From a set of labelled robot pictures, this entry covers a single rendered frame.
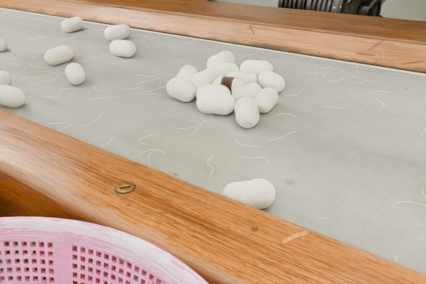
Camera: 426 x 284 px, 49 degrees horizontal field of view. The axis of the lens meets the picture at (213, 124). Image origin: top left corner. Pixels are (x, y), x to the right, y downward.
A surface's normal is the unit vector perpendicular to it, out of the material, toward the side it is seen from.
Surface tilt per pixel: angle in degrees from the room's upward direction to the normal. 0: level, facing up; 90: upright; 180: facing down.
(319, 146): 0
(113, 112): 0
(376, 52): 45
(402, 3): 90
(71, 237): 75
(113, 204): 0
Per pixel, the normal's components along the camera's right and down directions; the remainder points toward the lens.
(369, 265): -0.06, -0.90
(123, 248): -0.52, 0.15
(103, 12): -0.47, -0.36
